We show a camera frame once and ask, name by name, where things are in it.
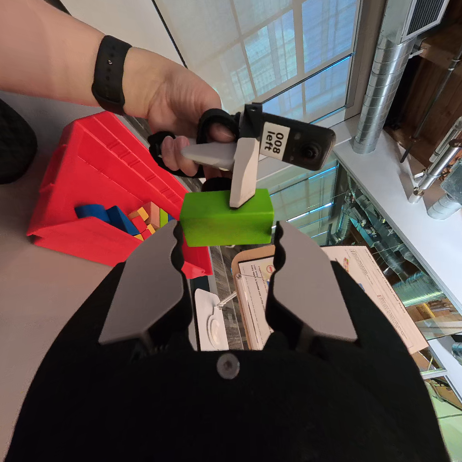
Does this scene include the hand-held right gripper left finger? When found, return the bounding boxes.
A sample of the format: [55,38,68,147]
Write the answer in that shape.
[97,220,192,353]

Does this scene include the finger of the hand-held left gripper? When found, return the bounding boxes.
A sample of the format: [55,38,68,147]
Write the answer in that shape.
[229,138,261,209]

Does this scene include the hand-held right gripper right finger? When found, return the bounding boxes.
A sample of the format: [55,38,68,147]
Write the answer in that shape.
[265,220,359,351]

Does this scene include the blue rectangular block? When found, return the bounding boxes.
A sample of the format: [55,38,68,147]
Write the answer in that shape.
[106,206,138,234]

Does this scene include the red plastic bin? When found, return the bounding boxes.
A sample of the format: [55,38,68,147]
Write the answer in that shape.
[27,111,213,278]

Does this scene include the person's left hand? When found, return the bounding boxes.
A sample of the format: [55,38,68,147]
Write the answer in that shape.
[123,49,239,173]

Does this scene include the wooden framed instruction sign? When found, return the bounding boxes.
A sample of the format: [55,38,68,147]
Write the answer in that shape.
[231,245,430,356]

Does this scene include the tan wooden block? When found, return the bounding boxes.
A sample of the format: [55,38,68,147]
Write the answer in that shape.
[142,202,160,228]

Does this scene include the large window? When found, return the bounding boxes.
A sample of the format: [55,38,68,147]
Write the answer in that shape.
[155,0,361,123]

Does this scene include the white beam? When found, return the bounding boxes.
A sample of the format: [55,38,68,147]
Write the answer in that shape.
[334,126,462,307]

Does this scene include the metal pipe fittings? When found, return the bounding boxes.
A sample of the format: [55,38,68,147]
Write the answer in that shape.
[408,117,462,221]

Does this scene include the black wristwatch band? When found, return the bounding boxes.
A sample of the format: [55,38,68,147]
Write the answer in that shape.
[91,35,133,116]

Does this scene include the metal vent grille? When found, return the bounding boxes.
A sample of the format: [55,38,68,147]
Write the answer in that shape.
[401,0,452,42]

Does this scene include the silver ventilation duct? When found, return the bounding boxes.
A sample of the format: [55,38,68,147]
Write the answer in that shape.
[353,0,410,154]

